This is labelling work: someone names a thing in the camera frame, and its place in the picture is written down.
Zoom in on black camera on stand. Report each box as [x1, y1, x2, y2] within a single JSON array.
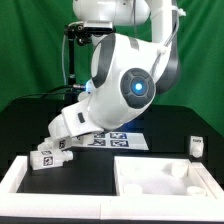
[[61, 20, 116, 98]]

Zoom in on black cables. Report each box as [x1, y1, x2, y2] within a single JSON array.
[[0, 84, 88, 113]]

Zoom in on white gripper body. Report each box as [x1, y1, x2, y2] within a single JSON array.
[[48, 92, 112, 140]]

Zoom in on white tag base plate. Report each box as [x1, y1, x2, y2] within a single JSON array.
[[72, 132, 148, 150]]

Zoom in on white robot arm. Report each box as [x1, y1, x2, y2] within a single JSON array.
[[48, 0, 184, 140]]

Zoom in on white square tabletop part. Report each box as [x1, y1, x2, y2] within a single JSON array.
[[114, 156, 214, 198]]

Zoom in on white U-shaped obstacle fence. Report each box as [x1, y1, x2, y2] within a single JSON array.
[[0, 156, 224, 223]]

